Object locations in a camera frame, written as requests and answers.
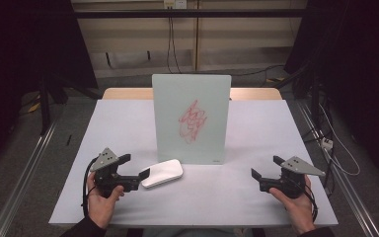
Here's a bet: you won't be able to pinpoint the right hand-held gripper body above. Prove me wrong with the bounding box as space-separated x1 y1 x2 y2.
259 155 327 199

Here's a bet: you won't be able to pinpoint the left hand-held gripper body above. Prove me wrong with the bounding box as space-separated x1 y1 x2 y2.
89 147 142 199

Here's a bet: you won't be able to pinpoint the white board eraser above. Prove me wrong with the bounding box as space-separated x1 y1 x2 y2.
140 158 185 190

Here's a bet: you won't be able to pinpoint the person's right hand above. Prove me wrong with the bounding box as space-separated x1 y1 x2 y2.
268 175 317 236

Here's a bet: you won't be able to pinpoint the person's left hand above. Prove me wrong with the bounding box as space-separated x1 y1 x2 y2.
86 171 126 230

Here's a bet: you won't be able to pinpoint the white table cover sheet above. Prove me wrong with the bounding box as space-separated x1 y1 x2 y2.
48 99 340 229

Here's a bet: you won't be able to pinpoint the white power strip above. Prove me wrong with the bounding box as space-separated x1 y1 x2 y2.
320 136 335 151

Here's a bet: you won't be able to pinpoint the person's lap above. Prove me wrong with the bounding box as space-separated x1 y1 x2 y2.
142 227 255 237

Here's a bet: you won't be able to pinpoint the pale green glass writing board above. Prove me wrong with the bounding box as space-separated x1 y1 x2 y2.
151 73 233 166

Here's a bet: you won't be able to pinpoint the black metal stand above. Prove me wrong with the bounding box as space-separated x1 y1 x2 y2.
38 76 52 136

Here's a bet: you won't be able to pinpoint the black curtain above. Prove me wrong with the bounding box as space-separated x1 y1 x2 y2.
0 0 99 179
283 0 379 189

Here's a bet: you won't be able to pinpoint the black horizontal bar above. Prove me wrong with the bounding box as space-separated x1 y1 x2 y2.
73 8 308 20

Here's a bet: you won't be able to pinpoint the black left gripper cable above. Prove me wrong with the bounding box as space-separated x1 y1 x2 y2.
81 157 99 217

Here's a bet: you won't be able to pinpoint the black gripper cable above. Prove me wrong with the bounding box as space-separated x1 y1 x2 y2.
303 183 320 223
81 157 99 217

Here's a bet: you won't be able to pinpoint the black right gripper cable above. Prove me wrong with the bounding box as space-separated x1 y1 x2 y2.
303 183 320 223

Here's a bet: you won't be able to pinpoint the aluminium floor rail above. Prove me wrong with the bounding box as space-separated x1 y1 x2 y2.
0 119 59 237
296 100 379 237

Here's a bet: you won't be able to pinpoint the white floor cable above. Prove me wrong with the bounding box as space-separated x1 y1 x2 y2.
318 103 361 177

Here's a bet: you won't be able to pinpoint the black floor cable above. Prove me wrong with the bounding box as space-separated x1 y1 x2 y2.
229 64 286 78

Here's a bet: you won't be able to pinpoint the black hanging wall cables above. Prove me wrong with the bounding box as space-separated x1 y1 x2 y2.
166 16 183 75

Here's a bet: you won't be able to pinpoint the white wall socket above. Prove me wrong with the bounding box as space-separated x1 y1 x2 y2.
163 0 189 10

